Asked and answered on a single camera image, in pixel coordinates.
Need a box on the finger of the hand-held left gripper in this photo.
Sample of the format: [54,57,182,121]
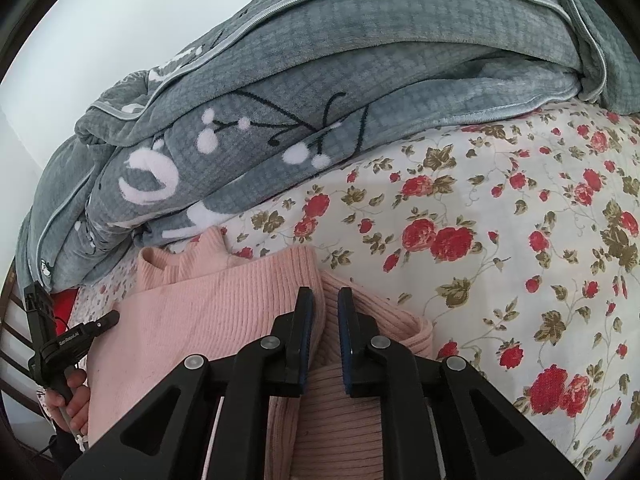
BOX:
[91,310,121,337]

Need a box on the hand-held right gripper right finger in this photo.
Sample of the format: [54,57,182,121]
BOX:
[337,287,586,480]

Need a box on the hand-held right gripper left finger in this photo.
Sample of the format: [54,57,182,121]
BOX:
[62,286,316,480]

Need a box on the pink ribbed sweater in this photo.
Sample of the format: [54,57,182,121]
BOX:
[86,226,436,480]

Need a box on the person's left hand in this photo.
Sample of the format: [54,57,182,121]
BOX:
[44,367,91,436]

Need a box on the red pillow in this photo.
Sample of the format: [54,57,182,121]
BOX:
[52,287,83,333]

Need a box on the floral bed sheet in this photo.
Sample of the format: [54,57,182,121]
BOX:
[70,95,640,480]

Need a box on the grey floral blanket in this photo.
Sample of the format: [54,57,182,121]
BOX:
[17,0,640,293]

